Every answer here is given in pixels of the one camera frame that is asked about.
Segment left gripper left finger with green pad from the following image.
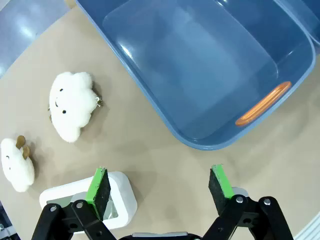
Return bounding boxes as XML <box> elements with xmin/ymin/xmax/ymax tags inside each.
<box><xmin>31</xmin><ymin>166</ymin><xmax>121</xmax><ymax>240</ymax></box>

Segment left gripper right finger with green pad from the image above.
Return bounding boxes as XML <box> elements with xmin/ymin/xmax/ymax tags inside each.
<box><xmin>202</xmin><ymin>163</ymin><xmax>295</xmax><ymax>240</ymax></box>

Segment white digital clock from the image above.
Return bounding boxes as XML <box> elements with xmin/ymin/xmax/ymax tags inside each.
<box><xmin>39</xmin><ymin>170</ymin><xmax>138</xmax><ymax>235</ymax></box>

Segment small white cloud plush brown ears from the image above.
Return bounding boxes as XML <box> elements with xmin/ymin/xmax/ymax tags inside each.
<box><xmin>0</xmin><ymin>135</ymin><xmax>36</xmax><ymax>193</ymax></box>

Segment large white cloud plush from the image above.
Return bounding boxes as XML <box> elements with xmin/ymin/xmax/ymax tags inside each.
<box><xmin>48</xmin><ymin>71</ymin><xmax>105</xmax><ymax>144</ymax></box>

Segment blue plastic basket orange handles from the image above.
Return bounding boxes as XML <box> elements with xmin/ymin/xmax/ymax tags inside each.
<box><xmin>273</xmin><ymin>0</ymin><xmax>320</xmax><ymax>55</ymax></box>
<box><xmin>74</xmin><ymin>0</ymin><xmax>317</xmax><ymax>151</ymax></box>

